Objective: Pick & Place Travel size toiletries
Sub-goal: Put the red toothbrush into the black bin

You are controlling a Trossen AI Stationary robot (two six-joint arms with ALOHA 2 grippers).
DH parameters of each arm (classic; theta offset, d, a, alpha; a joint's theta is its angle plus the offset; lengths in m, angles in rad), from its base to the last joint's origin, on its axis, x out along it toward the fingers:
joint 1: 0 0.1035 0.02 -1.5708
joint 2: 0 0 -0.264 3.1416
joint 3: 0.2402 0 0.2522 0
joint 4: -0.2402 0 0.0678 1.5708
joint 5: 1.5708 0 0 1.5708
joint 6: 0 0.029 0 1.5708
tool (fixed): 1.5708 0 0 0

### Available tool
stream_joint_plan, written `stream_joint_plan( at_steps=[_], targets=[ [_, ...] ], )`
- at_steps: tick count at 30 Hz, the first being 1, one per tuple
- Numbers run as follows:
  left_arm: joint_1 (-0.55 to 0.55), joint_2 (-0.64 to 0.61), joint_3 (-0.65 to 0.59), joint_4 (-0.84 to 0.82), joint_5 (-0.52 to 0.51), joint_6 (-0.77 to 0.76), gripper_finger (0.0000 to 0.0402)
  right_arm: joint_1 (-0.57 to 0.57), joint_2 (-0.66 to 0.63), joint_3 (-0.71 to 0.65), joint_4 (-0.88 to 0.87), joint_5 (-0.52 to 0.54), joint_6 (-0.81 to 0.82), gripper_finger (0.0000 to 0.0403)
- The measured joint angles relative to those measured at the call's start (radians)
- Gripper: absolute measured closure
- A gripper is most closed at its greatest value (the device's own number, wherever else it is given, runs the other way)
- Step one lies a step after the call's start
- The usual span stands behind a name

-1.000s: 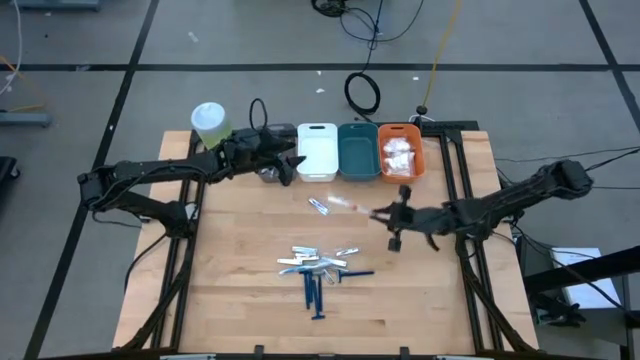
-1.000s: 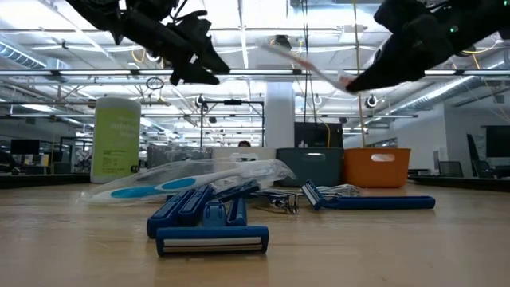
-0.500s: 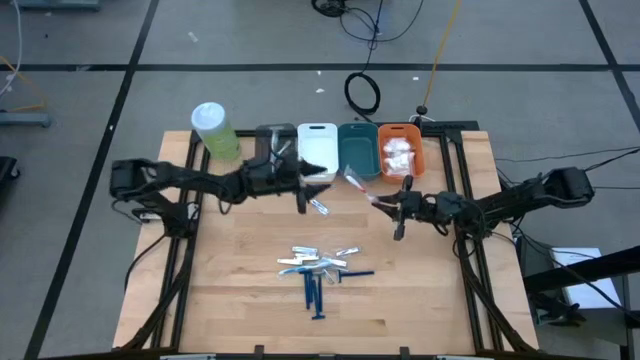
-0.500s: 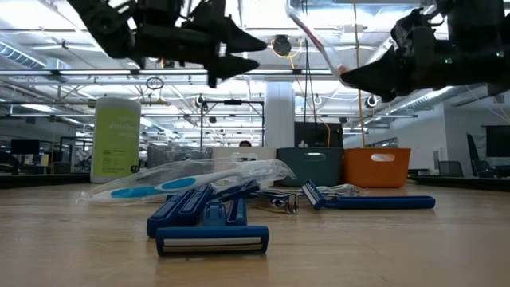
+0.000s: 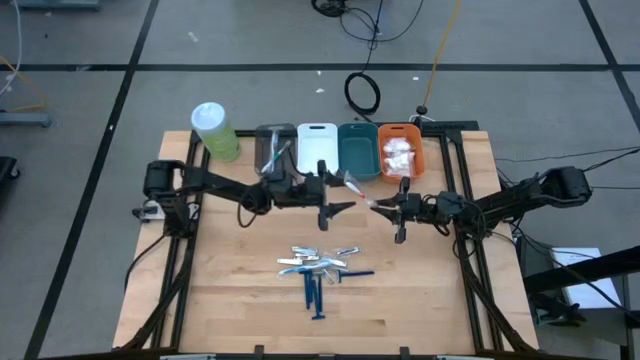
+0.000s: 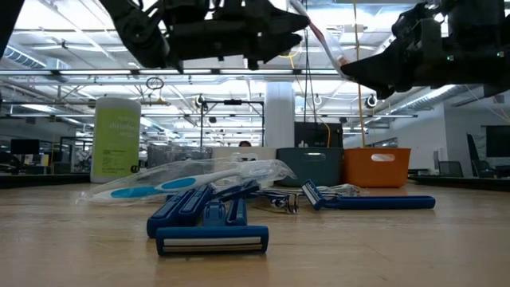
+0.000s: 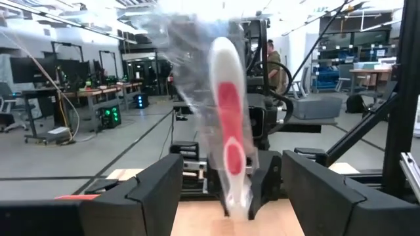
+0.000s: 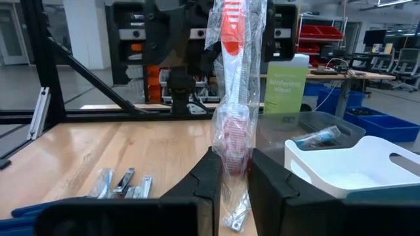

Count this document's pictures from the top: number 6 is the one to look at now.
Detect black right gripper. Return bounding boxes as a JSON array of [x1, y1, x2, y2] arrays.
[[340, 0, 451, 100]]

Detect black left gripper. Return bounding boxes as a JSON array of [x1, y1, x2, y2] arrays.
[[165, 0, 312, 73]]

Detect black mesh chair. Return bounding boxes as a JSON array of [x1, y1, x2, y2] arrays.
[[437, 160, 465, 179]]

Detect black desk monitor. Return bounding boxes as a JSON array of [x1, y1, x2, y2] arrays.
[[10, 138, 41, 156]]

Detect blue white packaged toothbrush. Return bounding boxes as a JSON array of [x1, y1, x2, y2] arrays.
[[76, 158, 298, 205]]

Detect white plastic bin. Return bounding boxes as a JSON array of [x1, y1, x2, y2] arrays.
[[210, 146, 278, 187]]

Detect black wall screen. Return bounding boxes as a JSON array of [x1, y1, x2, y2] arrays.
[[481, 124, 510, 159]]

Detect teal plastic bin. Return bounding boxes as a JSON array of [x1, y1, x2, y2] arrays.
[[276, 147, 346, 187]]

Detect packaged silver nail file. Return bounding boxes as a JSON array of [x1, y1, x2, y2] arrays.
[[316, 183, 370, 197]]

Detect green disinfectant wipes canister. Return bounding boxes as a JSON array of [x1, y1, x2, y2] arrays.
[[89, 97, 142, 184]]

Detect orange plastic bin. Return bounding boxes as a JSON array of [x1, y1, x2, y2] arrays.
[[343, 147, 412, 188]]

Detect blue razor with head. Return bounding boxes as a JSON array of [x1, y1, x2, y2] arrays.
[[214, 179, 263, 227]]

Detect white pillar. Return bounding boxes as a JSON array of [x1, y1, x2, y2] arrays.
[[264, 81, 296, 151]]

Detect yellow hanging cable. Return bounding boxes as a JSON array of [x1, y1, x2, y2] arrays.
[[351, 0, 368, 149]]

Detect black background frame rig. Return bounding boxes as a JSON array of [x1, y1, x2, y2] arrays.
[[198, 99, 266, 148]]

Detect red packaged toothbrush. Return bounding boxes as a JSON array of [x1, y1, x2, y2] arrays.
[[288, 0, 354, 80]]

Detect dark blue disposable razor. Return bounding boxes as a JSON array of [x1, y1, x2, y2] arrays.
[[300, 179, 437, 211]]

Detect black hanging cable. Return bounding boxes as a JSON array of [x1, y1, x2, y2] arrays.
[[301, 0, 312, 149]]

